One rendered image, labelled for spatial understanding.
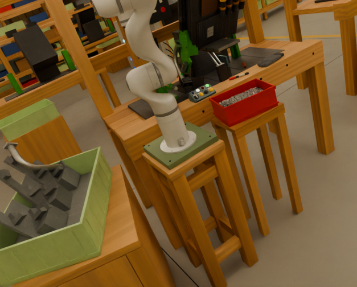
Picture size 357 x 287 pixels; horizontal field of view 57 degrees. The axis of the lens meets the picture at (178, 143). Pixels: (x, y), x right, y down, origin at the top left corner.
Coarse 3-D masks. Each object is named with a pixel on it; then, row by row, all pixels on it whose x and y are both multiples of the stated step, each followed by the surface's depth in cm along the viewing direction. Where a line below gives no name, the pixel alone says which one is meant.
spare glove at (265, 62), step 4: (268, 56) 220; (272, 56) 217; (276, 56) 215; (280, 56) 215; (264, 60) 217; (268, 60) 214; (272, 60) 212; (276, 60) 214; (260, 64) 213; (264, 64) 210; (268, 64) 211
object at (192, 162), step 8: (216, 144) 157; (224, 144) 158; (200, 152) 155; (208, 152) 155; (216, 152) 157; (152, 160) 164; (192, 160) 152; (200, 160) 154; (160, 168) 155; (176, 168) 150; (184, 168) 151; (168, 176) 149; (176, 176) 150
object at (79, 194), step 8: (80, 176) 175; (88, 176) 172; (80, 184) 167; (88, 184) 164; (72, 192) 162; (80, 192) 160; (72, 200) 156; (80, 200) 153; (72, 208) 149; (80, 208) 147; (72, 216) 144; (80, 216) 142; (16, 240) 142; (24, 240) 140
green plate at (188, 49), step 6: (186, 30) 204; (180, 36) 213; (186, 36) 205; (186, 42) 207; (180, 48) 217; (186, 48) 209; (192, 48) 211; (180, 54) 219; (186, 54) 211; (192, 54) 212; (198, 54) 214; (186, 60) 213
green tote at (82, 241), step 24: (72, 168) 175; (96, 168) 154; (96, 192) 144; (96, 216) 133; (0, 240) 134; (48, 240) 119; (72, 240) 121; (96, 240) 126; (0, 264) 122; (24, 264) 123; (48, 264) 124; (72, 264) 126
